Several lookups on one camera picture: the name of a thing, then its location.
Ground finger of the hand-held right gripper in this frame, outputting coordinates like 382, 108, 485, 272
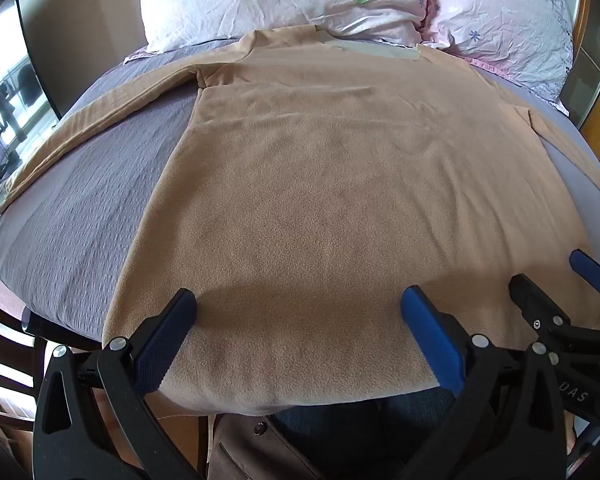
509, 273, 600, 358
568, 249, 600, 313

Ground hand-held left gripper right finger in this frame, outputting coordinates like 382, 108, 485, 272
400, 285, 567, 480

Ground grey bed sheet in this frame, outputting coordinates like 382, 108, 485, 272
0, 35, 600, 343

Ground tan fleece shirt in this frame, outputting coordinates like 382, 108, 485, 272
0, 24, 600, 418

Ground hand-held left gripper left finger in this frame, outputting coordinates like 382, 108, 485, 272
32, 287, 216, 480

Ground white floral pillow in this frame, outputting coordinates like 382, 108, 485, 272
140, 0, 433, 55

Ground black bed frame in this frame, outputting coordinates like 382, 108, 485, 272
21, 306, 106, 352

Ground person's brown jacket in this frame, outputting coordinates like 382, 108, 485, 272
206, 409, 303, 480

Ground pink floral pillow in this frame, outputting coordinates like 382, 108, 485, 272
424, 0, 577, 107

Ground wooden glass door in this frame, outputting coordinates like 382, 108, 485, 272
560, 0, 600, 167

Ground person's blue jeans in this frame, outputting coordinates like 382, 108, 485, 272
274, 386, 460, 480

